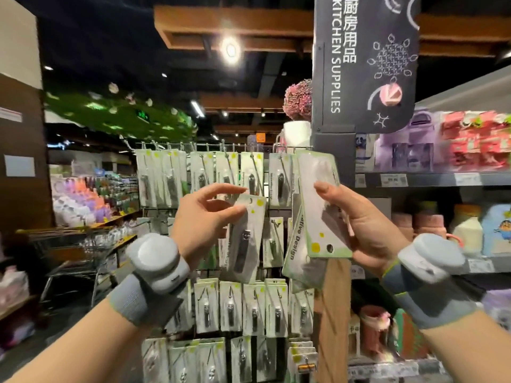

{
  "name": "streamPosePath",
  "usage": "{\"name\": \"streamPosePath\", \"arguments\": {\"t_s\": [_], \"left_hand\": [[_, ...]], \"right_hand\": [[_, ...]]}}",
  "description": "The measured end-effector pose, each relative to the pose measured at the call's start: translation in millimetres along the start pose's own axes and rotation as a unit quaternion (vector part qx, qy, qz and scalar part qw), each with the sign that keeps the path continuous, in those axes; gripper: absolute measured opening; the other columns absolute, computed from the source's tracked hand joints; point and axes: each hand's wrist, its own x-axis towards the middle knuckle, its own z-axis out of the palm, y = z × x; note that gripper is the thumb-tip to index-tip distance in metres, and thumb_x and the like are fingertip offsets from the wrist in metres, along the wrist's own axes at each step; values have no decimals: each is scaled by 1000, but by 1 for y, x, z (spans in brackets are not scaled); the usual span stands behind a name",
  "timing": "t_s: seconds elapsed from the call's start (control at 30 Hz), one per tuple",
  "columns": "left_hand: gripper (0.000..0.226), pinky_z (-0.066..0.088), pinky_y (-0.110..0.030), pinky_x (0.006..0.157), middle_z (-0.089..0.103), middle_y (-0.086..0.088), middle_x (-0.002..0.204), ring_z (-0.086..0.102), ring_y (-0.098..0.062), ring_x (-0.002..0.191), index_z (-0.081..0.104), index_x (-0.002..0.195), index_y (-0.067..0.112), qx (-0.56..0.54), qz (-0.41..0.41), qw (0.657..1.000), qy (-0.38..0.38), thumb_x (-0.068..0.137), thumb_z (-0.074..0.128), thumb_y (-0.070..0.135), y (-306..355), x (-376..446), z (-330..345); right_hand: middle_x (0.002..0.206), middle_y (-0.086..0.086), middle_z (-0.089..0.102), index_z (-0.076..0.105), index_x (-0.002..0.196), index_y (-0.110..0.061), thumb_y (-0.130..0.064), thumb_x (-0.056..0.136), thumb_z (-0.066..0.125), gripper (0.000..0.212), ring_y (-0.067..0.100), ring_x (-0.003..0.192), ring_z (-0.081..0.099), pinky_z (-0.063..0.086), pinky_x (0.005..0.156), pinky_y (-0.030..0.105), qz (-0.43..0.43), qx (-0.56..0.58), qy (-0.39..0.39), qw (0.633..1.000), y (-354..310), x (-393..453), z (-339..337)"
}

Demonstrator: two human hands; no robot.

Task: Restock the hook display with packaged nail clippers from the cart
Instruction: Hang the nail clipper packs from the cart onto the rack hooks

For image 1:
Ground person's left hand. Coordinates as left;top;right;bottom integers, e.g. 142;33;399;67
170;183;249;268

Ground person's right hand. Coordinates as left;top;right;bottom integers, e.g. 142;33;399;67
314;181;412;278

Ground white carded nail clipper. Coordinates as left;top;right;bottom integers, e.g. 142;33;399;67
226;194;268;284
295;151;354;260
281;195;330;292

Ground rows of hung nail clipper packs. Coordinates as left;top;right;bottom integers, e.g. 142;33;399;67
134;147;319;383

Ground person's right forearm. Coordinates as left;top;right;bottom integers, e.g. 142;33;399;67
423;311;511;383

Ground grey kitchenware shelf unit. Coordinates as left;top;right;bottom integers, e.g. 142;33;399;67
349;68;511;383

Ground wooden laundry shelf unit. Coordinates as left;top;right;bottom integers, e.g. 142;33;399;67
20;207;143;264

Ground pink mugs on shelf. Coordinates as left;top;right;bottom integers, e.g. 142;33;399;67
359;305;392;354

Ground empty silver shopping cart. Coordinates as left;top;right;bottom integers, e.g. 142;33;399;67
28;223;153;306

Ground wooden detergent shelf unit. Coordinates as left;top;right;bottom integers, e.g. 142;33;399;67
0;267;37;348

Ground pink ceramic mug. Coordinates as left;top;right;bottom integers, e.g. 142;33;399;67
415;202;464;243
391;213;416;242

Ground grey wrist tracker band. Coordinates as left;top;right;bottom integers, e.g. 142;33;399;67
108;232;193;328
381;232;480;330

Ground purple boxed appliance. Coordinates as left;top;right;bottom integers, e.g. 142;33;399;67
374;111;440;172

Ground cream white jug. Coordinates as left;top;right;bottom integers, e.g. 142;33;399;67
451;205;484;256

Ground row of pastel laundry bottles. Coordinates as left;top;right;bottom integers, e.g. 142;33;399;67
52;175;141;228

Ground blue cartoon box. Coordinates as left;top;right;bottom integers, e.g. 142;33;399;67
481;205;511;256

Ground green hanging ceiling decor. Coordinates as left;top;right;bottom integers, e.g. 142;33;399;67
44;82;196;142

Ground row of pink red packs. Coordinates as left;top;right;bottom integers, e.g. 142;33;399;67
439;110;511;171

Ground pink flowers in white pot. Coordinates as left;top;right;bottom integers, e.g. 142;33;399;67
283;79;314;148

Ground round ceiling lamp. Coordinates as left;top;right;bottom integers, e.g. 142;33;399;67
219;36;244;65

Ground dark hanging aisle sign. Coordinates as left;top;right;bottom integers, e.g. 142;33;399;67
311;0;420;134

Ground wooden pillar panel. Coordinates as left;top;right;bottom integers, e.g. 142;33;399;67
0;0;55;252

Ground wooden post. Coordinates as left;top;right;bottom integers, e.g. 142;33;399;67
313;131;356;383

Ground wooden ceiling frame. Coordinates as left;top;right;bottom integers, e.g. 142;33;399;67
153;5;511;59

